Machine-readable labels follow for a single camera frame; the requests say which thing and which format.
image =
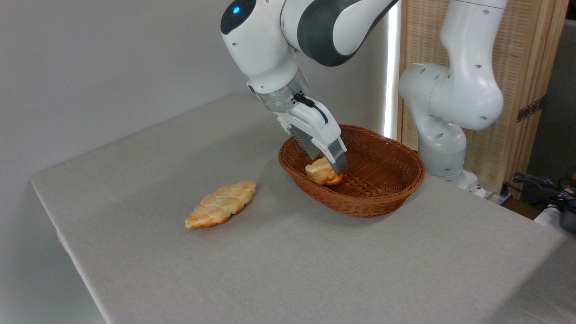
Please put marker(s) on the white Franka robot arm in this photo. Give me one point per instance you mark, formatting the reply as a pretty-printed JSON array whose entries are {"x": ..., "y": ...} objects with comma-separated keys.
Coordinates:
[{"x": 463, "y": 90}]

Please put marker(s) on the wooden woven folding screen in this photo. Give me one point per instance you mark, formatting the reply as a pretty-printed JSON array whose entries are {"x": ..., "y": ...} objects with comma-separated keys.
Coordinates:
[{"x": 526, "y": 54}]

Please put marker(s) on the round golden bread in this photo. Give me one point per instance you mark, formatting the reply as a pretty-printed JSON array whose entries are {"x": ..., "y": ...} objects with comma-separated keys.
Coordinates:
[{"x": 318, "y": 172}]

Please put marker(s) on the brown wicker basket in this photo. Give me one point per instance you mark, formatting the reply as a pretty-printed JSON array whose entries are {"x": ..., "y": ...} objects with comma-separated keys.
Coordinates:
[{"x": 382, "y": 180}]

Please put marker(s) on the grey tablecloth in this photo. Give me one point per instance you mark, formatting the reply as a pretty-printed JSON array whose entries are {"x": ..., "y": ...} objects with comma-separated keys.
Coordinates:
[{"x": 315, "y": 270}]

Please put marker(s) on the long braided bread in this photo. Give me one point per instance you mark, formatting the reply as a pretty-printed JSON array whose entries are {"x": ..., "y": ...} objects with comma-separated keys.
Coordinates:
[{"x": 220, "y": 204}]

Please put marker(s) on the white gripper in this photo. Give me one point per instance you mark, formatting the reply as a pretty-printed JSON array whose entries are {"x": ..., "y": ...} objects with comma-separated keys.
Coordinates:
[{"x": 317, "y": 121}]

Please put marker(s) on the metal screen hinge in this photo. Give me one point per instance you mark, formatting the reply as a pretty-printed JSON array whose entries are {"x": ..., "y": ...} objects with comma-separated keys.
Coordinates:
[{"x": 531, "y": 109}]

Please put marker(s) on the white power strip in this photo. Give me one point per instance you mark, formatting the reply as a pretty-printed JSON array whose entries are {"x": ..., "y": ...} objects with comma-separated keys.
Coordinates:
[{"x": 497, "y": 196}]

